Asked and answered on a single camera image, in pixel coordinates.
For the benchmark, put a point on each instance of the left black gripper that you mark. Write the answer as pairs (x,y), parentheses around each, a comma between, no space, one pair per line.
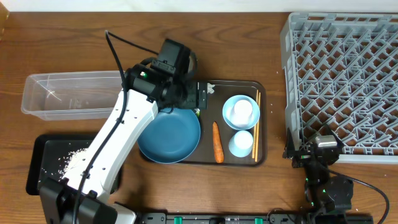
(194,98)

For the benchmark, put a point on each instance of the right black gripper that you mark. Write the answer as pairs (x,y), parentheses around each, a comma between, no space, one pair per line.
(302,156)

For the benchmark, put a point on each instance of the dark blue plate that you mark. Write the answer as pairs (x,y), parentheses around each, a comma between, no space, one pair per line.
(171,137)

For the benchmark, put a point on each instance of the pile of white rice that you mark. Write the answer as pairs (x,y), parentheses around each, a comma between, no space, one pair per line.
(71,161)

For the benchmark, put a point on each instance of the yellow foil snack wrapper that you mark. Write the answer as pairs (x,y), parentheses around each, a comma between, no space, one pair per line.
(197,112)

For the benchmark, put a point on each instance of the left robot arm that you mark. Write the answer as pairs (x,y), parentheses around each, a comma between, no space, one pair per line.
(82,193)

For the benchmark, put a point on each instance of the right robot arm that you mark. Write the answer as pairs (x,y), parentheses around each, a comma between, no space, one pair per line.
(329,196)

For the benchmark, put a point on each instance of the grey dishwasher rack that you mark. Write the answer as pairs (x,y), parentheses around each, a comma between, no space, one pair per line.
(341,70)

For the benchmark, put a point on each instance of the light blue bowl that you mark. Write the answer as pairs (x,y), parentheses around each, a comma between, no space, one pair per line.
(228,107)

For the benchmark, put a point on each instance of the dark brown serving tray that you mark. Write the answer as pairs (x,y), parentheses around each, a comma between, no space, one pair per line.
(204,153)

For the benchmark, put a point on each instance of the white cup in bowl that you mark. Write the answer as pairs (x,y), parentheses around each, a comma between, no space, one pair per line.
(241,113)

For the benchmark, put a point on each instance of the wooden chopstick right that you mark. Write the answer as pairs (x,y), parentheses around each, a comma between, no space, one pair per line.
(257,129)

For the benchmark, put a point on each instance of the orange carrot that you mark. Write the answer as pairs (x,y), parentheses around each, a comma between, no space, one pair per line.
(217,146)

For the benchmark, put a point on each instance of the light blue cup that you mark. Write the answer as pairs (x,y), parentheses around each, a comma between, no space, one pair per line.
(240,145)

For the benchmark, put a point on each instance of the clear plastic bin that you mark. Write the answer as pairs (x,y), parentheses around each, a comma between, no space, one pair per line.
(71,95)

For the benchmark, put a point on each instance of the black plastic tray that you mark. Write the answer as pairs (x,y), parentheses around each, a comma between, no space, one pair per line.
(51,154)

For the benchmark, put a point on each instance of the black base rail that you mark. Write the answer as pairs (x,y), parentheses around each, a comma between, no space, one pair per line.
(272,218)

